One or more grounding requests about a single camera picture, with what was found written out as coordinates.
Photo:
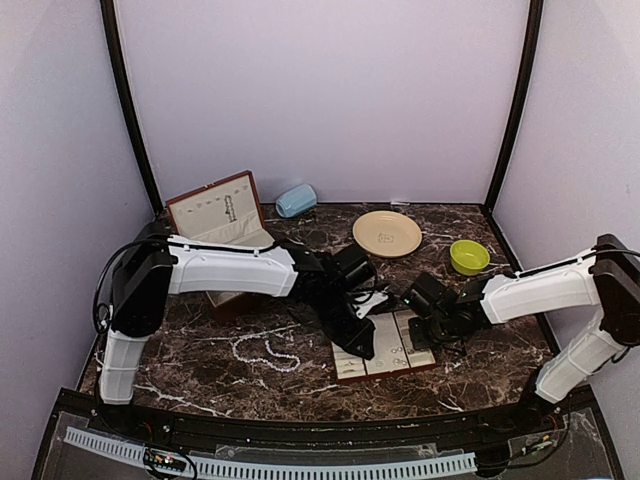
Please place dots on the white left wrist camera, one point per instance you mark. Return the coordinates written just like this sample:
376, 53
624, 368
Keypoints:
364, 302

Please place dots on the cream ceramic plate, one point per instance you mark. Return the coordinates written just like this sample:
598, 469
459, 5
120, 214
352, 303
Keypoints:
387, 234

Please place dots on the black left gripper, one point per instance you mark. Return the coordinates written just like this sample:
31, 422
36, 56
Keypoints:
363, 333

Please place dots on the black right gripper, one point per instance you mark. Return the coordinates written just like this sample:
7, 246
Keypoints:
418, 338

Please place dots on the red earring tray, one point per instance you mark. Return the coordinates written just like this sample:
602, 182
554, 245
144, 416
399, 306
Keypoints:
394, 352

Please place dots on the light blue cup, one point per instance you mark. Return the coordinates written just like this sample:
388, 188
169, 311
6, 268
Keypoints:
296, 201

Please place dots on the green small bowl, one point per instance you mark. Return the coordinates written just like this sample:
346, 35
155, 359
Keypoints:
468, 257

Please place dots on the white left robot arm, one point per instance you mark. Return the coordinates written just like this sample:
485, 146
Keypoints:
129, 299

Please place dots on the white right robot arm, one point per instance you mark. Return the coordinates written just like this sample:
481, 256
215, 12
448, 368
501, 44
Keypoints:
605, 278

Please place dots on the white slotted cable duct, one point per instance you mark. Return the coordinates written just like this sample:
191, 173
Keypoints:
242, 463

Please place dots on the red wooden jewelry box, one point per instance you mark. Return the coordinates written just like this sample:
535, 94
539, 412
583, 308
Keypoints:
225, 212

